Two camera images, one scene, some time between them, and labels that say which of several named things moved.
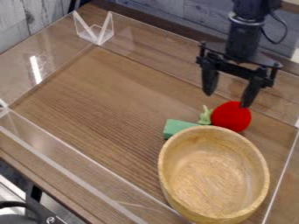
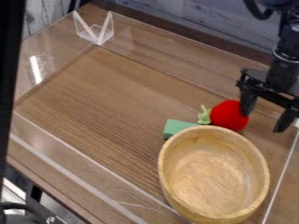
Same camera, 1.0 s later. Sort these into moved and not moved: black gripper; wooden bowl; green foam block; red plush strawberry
Moved: black gripper
Not moved: wooden bowl; red plush strawberry; green foam block
